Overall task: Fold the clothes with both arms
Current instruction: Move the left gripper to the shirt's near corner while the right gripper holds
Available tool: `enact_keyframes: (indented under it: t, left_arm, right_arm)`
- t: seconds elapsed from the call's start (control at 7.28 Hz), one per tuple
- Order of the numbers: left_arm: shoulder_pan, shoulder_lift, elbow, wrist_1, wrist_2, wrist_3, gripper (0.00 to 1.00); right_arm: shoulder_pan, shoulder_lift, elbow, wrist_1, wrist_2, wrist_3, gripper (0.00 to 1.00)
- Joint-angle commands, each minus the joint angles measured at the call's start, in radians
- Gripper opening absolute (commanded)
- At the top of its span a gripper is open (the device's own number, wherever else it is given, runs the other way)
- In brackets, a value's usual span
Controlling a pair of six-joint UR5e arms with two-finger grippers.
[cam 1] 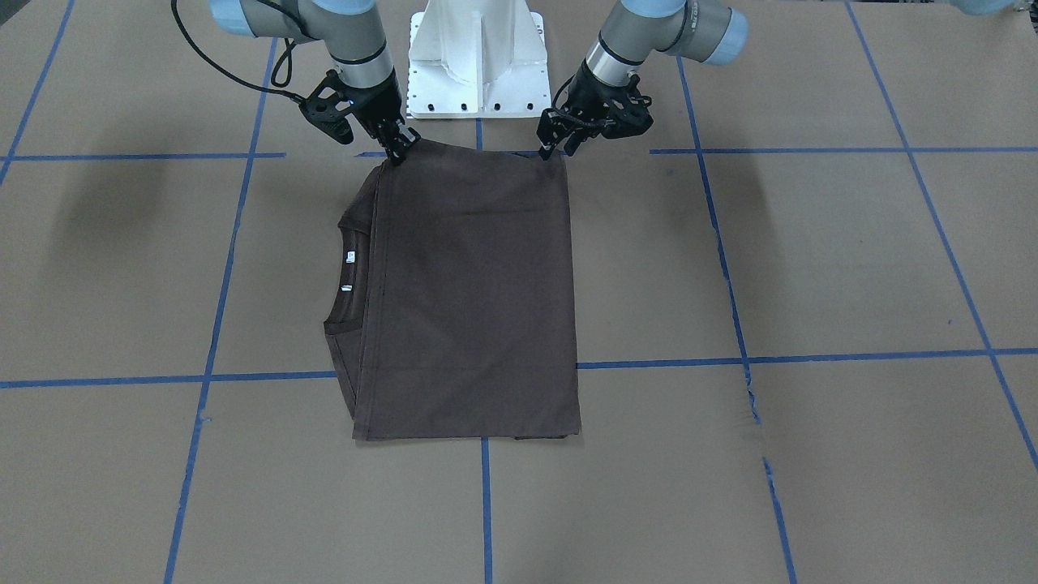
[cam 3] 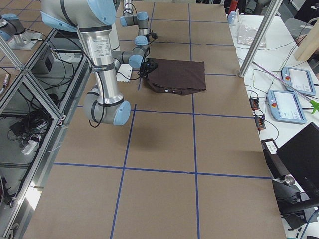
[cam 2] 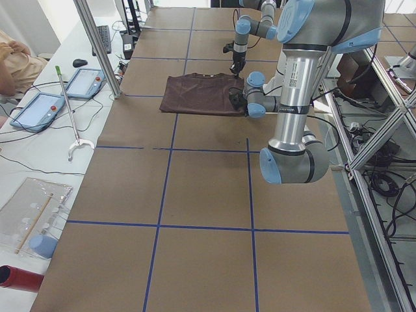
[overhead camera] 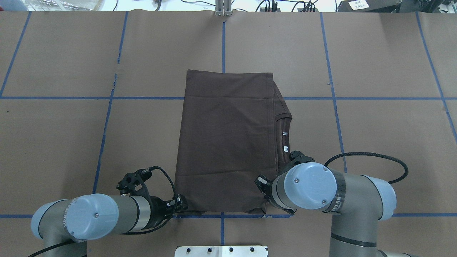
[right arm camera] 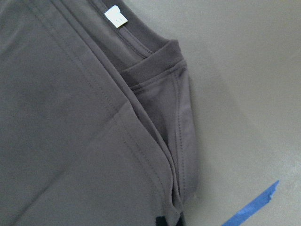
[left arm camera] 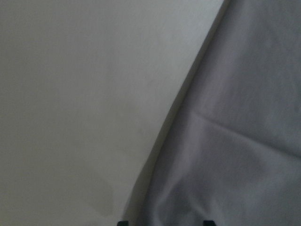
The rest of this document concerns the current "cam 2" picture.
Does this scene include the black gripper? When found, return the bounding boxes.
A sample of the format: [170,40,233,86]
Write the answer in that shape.
[228,89,247,112]
[229,51,246,77]

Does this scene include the brown t-shirt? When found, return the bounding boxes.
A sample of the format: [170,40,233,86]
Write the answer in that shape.
[159,73,245,116]

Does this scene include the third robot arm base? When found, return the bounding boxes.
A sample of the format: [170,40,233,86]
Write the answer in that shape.
[385,45,415,94]

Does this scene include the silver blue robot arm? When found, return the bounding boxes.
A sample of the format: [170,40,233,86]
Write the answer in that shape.
[230,0,281,77]
[229,1,385,184]

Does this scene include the black box with label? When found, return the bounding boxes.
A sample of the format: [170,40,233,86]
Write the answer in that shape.
[122,34,135,60]

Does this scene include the black keyboard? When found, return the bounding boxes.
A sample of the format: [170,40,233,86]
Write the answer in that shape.
[96,25,112,54]

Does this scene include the far teach pendant tablet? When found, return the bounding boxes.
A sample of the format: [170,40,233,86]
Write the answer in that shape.
[66,68,105,99]

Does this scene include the teach pendant tablet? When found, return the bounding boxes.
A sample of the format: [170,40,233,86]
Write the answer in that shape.
[9,92,64,133]
[66,68,105,99]

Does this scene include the black computer mouse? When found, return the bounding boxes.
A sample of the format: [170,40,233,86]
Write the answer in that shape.
[72,58,88,68]

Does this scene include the reacher grabber stick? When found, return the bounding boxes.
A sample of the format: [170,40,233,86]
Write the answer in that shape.
[55,66,95,162]

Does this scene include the near teach pendant tablet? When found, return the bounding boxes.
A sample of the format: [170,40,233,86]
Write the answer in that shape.
[9,92,64,133]

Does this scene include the seated person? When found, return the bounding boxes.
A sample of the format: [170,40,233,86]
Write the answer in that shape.
[1,31,47,96]

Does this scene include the wooden stick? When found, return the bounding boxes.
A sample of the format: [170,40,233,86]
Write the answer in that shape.
[14,193,53,254]

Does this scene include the clear plastic bag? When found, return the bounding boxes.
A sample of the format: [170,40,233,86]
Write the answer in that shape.
[1,177,73,259]

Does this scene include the red cylinder bottle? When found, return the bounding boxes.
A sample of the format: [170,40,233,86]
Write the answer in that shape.
[1,265,44,293]

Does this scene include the aluminium frame rack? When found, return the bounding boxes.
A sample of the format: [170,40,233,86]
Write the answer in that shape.
[315,42,415,311]

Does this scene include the aluminium frame post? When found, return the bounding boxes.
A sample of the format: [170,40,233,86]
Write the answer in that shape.
[73,0,122,99]

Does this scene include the black cable bundle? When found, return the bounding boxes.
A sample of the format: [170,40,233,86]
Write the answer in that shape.
[360,162,416,241]

